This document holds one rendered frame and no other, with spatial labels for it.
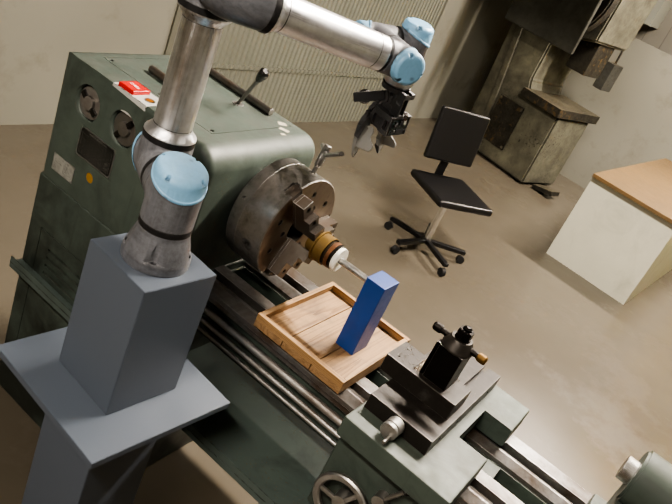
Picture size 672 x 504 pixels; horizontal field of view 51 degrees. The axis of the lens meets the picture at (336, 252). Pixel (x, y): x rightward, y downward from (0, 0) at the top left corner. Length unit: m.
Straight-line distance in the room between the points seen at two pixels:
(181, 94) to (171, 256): 0.34
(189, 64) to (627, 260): 4.67
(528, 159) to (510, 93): 0.70
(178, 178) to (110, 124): 0.63
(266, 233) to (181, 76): 0.52
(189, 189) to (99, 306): 0.35
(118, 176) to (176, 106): 0.55
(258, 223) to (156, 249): 0.41
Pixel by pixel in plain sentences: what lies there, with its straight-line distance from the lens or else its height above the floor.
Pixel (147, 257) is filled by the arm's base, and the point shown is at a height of 1.14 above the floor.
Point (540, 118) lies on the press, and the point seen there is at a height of 0.65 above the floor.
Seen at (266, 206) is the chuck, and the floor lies 1.16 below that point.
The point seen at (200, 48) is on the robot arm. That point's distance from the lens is 1.51.
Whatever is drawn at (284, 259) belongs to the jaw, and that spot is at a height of 1.01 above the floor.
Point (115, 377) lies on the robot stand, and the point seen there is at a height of 0.86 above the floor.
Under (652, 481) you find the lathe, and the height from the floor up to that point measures 1.12.
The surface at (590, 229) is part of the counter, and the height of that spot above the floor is 0.36.
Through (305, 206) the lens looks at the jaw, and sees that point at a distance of 1.85.
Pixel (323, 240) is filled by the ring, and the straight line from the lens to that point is 1.90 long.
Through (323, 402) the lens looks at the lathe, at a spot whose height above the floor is 0.79.
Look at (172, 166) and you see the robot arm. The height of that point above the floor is 1.33.
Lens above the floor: 1.95
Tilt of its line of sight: 27 degrees down
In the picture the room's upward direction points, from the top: 24 degrees clockwise
